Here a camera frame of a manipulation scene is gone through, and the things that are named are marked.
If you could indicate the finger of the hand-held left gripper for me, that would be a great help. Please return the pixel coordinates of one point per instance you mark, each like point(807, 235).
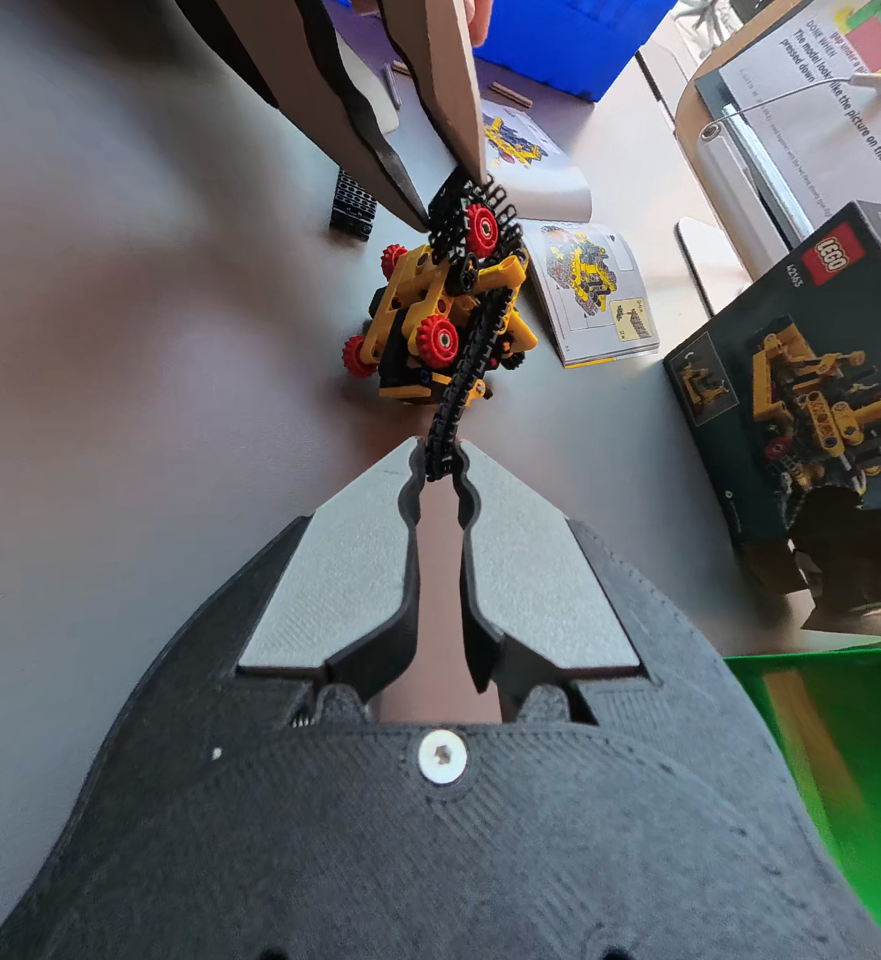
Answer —
point(290, 67)
point(440, 67)

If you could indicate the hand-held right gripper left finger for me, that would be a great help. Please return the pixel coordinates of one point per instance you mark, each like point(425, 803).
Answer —
point(335, 592)

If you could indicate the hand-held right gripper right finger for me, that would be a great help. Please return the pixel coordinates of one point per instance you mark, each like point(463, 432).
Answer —
point(545, 592)

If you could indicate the black lego track strip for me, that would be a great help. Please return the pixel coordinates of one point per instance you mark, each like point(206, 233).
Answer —
point(478, 352)
point(353, 206)

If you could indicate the yellow lego bulldozer model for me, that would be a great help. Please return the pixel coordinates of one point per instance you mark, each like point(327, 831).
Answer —
point(410, 300)

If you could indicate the lego instruction booklet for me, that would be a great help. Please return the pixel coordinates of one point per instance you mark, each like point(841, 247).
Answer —
point(553, 187)

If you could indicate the black lego set box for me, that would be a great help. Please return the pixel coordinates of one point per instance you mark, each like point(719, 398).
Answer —
point(785, 412)

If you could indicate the person's left hand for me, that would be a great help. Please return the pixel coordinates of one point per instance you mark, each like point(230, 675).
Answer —
point(478, 19)

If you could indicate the thin grey rod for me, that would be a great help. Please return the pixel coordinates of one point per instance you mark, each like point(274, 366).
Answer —
point(392, 88)

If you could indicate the small wooden stick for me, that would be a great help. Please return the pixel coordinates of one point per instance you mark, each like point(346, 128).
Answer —
point(510, 95)

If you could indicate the blue plastic bin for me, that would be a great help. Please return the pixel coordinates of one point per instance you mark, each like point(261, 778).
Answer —
point(560, 37)

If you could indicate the wooden sheet board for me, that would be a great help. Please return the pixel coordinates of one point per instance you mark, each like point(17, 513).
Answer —
point(688, 97)

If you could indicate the white stand base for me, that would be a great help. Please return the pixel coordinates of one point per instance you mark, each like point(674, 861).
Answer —
point(710, 262)

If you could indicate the green plastic bin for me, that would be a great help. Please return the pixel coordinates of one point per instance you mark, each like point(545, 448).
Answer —
point(845, 750)

